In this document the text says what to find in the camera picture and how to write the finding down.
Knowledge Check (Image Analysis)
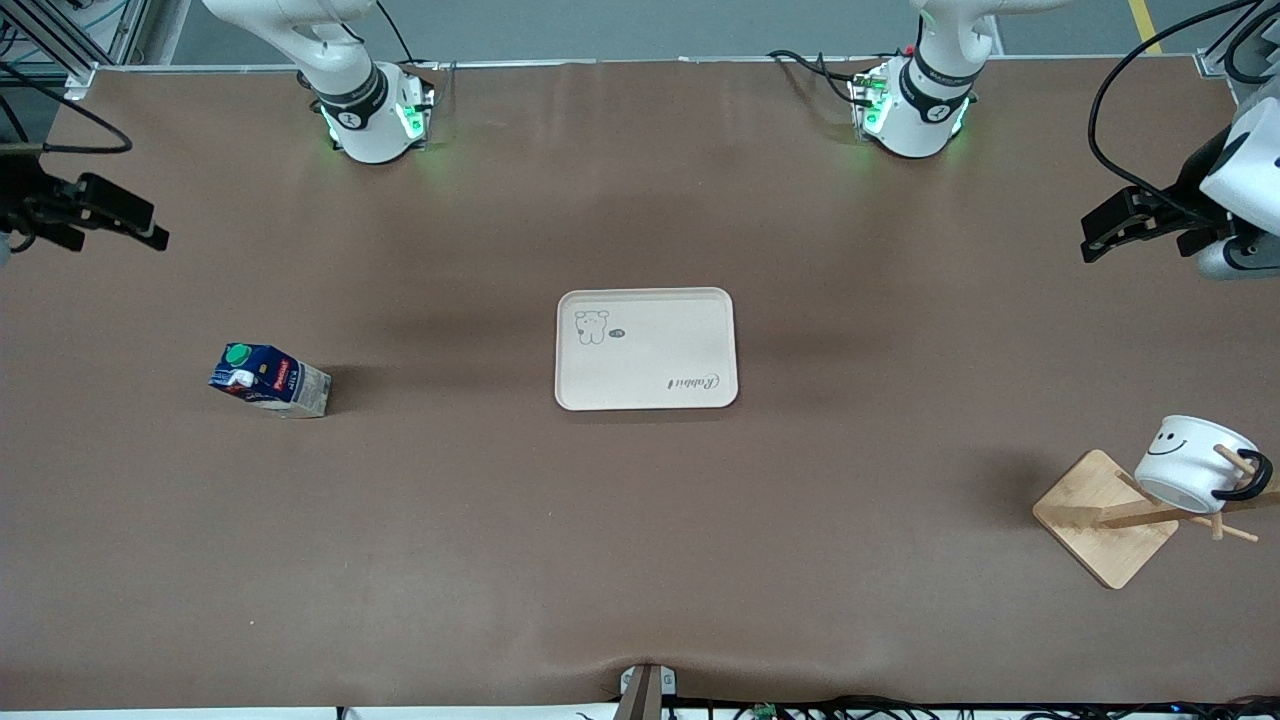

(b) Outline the white mug with black handle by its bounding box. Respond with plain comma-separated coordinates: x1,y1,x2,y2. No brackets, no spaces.
1134,415,1274,514

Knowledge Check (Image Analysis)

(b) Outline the blue white milk carton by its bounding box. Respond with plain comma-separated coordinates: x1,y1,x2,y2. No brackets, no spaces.
208,342,333,419

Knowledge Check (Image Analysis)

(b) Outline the wooden mug tree stand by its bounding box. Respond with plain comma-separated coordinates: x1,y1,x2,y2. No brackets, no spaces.
1032,445,1280,591

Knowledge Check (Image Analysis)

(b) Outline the cream plastic tray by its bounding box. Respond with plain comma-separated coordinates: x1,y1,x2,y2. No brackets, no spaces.
554,287,740,412

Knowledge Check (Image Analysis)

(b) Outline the grey metal table rail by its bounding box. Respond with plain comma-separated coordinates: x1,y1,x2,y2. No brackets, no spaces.
1195,48,1246,101

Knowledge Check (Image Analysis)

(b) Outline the aluminium frame structure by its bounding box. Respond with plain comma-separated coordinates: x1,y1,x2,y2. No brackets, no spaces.
0,0,151,73

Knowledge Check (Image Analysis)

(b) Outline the wooden camera mount post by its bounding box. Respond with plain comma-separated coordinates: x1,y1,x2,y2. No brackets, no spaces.
615,662,679,720

